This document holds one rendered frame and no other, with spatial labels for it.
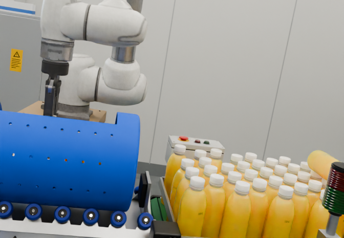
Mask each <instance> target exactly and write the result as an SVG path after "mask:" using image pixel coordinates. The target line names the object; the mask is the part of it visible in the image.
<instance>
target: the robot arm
mask: <svg viewBox="0 0 344 238"><path fill-rule="evenodd" d="M142 5H143V0H104V1H103V2H101V3H99V4H98V5H90V4H86V3H82V2H81V0H43V4H42V9H41V16H40V28H41V47H40V48H41V51H40V57H42V58H44V59H43V60H42V64H41V71H42V72H43V73H45V74H49V78H48V79H47V80H46V86H45V102H44V103H42V105H41V109H43V110H44V114H43V116H51V117H59V118H68V119H76V120H84V121H89V120H90V115H91V114H93V111H92V110H90V102H94V101H96V102H101V103H105V104H111V105H121V106H128V105H135V104H139V103H140V102H143V101H144V99H145V96H146V92H147V88H148V81H147V78H146V77H145V75H144V74H141V73H140V66H139V64H138V63H137V61H136V60H135V53H136V46H137V45H139V44H140V43H142V42H143V41H144V39H145V36H146V32H147V26H148V23H147V21H146V19H145V17H144V16H143V15H142V14H141V11H142ZM75 40H85V41H91V42H94V43H96V44H100V45H105V46H113V47H112V55H111V57H109V58H108V59H107V60H106V61H105V64H104V67H103V68H100V67H98V66H95V61H94V59H93V58H92V57H90V56H89V55H88V54H78V53H73V50H74V41H75Z"/></svg>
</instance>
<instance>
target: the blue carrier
mask: <svg viewBox="0 0 344 238"><path fill-rule="evenodd" d="M10 124H11V125H10ZM27 126H29V127H27ZM45 128H46V129H45ZM61 130H62V131H61ZM78 132H79V133H78ZM95 134H96V135H95ZM139 144H140V118H139V116H138V115H137V114H130V113H122V112H117V115H116V120H115V124H110V123H102V122H93V121H84V120H76V119H68V118H59V117H51V116H43V115H34V114H25V113H17V112H9V111H2V105H1V102H0V201H4V200H6V201H9V202H11V203H23V204H31V203H38V204H39V205H48V206H61V205H66V206H68V207H72V208H84V209H88V208H95V209H97V210H108V211H116V210H122V211H123V212H127V211H128V210H129V208H130V205H131V201H132V197H133V192H134V186H135V180H136V173H137V165H138V156H139ZM12 154H14V156H13V155H12ZM48 157H50V159H49V160H48ZM65 159H67V161H65ZM82 161H84V163H82ZM99 162H100V163H101V165H99Z"/></svg>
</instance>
